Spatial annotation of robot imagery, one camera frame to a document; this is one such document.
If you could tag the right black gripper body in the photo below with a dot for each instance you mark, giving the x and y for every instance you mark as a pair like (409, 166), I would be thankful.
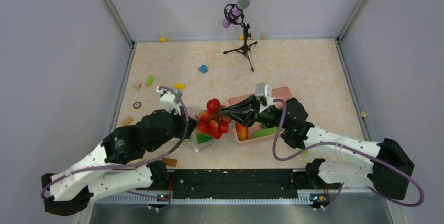
(269, 116)

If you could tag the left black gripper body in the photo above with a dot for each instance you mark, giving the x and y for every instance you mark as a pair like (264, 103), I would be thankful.
(180, 129)

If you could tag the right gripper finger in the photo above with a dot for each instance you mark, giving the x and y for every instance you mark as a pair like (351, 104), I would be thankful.
(248, 106)
(247, 120)

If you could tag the clear zip top bag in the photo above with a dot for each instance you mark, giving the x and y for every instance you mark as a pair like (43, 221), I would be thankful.
(195, 113)

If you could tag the green bok choy toy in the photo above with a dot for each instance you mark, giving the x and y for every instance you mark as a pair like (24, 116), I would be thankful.
(203, 138)

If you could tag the red lychee bunch toy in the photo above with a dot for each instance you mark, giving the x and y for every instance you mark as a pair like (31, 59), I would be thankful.
(212, 120)

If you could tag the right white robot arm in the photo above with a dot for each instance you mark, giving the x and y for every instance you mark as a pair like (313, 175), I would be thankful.
(382, 166)

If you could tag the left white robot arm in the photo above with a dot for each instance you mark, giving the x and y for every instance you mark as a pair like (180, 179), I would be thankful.
(109, 169)

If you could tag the green cucumber toy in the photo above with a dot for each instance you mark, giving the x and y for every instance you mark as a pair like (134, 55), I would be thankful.
(264, 132)

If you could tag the red yellow mango toy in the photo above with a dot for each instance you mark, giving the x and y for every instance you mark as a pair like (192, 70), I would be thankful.
(242, 132)

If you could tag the pink perforated plastic basket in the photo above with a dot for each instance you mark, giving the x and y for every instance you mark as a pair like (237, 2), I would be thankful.
(283, 93)

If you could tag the brown wooden block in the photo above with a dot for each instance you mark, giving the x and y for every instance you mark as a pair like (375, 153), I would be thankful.
(170, 162)

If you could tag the yellow rectangular block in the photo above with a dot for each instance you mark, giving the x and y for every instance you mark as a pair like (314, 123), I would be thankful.
(179, 85)

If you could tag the small round wheel toy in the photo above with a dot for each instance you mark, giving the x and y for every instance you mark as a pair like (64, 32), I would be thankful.
(136, 105)

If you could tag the tan wooden block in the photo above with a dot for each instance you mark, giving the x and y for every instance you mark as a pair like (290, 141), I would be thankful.
(128, 120)

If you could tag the green block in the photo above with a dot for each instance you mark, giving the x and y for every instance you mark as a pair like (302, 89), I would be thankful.
(149, 80)

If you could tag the black tripod mic stand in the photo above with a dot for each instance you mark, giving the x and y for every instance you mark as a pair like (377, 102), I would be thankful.
(245, 48)

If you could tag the blue block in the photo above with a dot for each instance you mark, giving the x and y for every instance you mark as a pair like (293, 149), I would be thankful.
(203, 69)

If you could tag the purple microphone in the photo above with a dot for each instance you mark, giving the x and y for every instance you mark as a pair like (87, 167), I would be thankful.
(233, 13)

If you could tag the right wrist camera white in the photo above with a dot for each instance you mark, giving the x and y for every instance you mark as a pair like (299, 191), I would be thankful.
(263, 94)

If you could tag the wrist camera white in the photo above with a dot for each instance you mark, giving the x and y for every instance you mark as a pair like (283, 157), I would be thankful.
(169, 101)
(263, 94)

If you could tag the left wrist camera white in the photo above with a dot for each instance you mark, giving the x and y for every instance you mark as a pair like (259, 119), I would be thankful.
(169, 101)

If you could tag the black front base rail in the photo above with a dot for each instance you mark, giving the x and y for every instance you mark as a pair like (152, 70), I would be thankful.
(240, 184)

